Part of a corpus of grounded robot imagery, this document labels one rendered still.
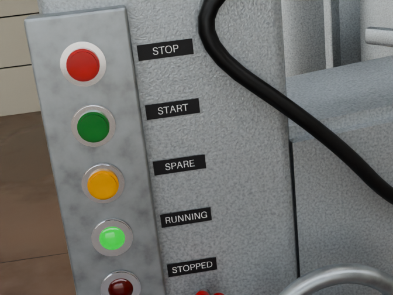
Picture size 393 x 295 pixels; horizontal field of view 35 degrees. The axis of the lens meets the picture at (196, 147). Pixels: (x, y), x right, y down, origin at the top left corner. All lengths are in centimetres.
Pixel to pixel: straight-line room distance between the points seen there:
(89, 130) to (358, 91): 29
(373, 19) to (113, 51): 68
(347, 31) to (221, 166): 62
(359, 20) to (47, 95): 73
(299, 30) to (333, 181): 58
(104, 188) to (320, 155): 20
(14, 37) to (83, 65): 616
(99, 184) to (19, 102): 626
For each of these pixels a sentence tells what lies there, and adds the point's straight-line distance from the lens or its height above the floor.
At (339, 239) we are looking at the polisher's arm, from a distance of 63.
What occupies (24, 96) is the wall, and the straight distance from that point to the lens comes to 676.
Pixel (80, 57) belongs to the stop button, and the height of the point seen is 153.
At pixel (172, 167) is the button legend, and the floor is 142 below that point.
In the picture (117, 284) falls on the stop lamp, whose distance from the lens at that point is 57.
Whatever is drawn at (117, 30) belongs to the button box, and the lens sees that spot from 51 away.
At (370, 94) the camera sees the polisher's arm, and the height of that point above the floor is 144.
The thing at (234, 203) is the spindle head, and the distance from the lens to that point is 58.
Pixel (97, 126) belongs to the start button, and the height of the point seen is 147.
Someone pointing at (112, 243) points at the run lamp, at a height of 136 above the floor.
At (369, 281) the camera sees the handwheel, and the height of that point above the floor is 130.
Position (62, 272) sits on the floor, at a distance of 343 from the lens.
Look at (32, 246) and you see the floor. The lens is 378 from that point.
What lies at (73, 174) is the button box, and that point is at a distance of 54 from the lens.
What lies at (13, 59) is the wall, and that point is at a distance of 670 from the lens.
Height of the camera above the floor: 161
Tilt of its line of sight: 19 degrees down
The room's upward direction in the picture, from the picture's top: 6 degrees counter-clockwise
